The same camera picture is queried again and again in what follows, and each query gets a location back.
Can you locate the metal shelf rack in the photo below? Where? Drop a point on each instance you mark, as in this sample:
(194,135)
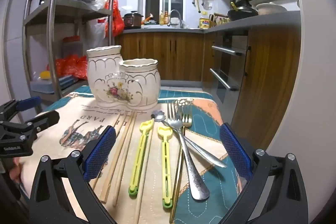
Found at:
(55,17)

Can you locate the silver fork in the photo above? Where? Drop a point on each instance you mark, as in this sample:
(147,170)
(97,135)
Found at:
(191,169)

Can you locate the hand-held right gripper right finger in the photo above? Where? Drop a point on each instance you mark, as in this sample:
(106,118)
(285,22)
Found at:
(235,152)

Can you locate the wooden base cabinets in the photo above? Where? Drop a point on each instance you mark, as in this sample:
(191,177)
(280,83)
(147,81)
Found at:
(273,77)

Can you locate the red-lidded clear container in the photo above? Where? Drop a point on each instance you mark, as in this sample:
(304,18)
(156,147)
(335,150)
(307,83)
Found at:
(70,45)

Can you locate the chrome faucet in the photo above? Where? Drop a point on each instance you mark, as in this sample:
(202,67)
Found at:
(175,17)

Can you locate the clear plastic container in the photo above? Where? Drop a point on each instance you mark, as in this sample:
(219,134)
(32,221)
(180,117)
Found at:
(42,86)

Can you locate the person's left hand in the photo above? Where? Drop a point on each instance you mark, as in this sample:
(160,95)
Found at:
(17,170)

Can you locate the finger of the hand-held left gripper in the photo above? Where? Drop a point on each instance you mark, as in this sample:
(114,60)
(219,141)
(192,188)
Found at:
(27,103)
(43,118)

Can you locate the red hanging plastic bag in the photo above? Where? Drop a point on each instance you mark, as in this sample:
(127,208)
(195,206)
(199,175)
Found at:
(116,19)

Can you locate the yellow oil bottle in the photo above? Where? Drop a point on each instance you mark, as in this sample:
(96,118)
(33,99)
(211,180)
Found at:
(204,22)

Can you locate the silver flower-head spoon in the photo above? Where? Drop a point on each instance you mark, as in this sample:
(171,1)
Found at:
(194,146)

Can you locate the yellow plastic clip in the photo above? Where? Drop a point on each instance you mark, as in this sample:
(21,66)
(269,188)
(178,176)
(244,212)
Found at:
(139,155)
(166,166)

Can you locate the built-in steel appliance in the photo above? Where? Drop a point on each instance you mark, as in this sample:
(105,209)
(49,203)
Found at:
(228,69)

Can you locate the black wok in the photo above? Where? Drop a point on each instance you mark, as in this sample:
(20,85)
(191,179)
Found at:
(241,14)

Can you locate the amber bottles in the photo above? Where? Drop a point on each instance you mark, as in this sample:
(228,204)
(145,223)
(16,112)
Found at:
(164,18)

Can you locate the grey kitchen countertop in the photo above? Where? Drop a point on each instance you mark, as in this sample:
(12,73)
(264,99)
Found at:
(236,26)

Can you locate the white floral ceramic utensil holder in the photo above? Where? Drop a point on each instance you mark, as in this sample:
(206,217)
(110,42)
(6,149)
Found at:
(123,79)

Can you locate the crumpled red plastic bag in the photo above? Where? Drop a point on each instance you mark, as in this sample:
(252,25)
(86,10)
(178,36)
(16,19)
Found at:
(72,66)

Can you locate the yellow lid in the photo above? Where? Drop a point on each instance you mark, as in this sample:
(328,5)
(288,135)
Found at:
(45,75)

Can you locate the gold fork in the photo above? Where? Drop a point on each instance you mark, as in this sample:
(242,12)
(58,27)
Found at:
(179,169)

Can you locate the blue box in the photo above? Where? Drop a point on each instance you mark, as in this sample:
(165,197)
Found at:
(68,81)

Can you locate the printed quilted table mat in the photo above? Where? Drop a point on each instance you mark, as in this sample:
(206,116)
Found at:
(78,119)

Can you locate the white plastic bag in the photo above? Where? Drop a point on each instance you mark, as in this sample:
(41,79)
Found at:
(97,32)

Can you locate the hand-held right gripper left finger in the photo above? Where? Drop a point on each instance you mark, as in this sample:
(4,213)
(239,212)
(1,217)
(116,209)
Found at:
(100,152)

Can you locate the dark rice cooker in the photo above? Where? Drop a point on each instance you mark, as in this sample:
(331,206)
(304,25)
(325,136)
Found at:
(132,20)

